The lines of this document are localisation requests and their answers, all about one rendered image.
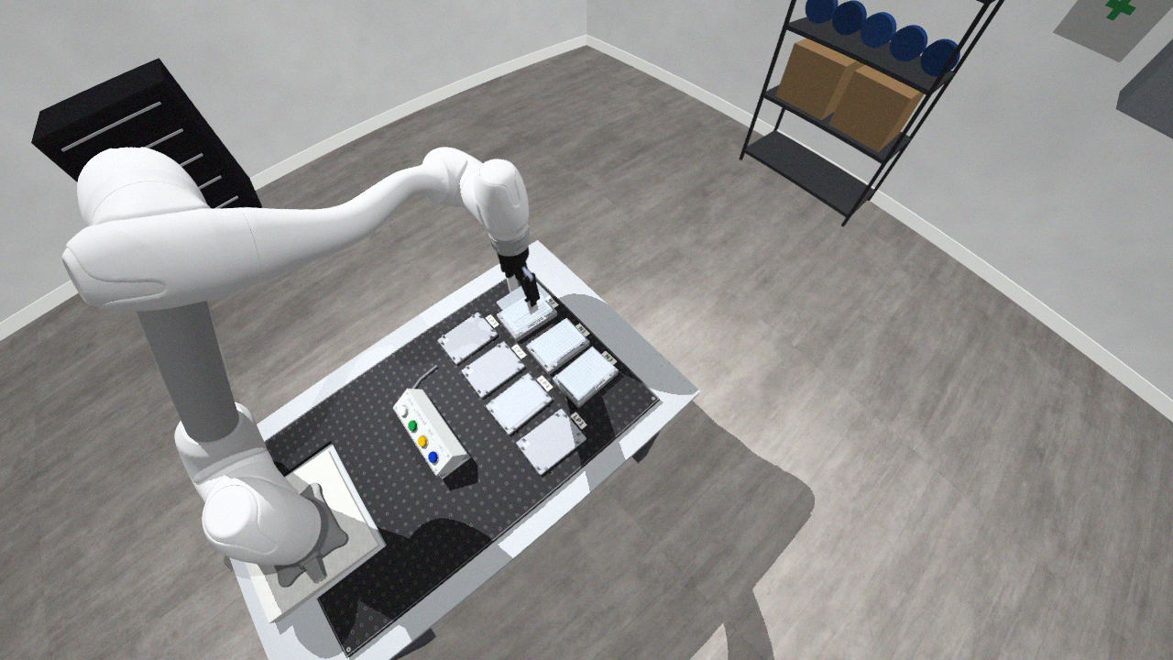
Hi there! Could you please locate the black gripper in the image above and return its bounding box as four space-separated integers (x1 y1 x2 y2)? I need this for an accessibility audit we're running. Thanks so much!
497 247 541 314

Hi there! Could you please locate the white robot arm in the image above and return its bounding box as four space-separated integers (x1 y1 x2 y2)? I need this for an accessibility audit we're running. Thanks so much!
62 148 531 587

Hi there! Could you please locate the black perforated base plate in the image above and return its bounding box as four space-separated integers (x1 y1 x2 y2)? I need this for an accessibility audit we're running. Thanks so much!
264 277 660 658

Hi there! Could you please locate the white button panel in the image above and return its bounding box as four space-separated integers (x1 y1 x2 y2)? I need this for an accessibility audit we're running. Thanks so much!
393 365 470 479

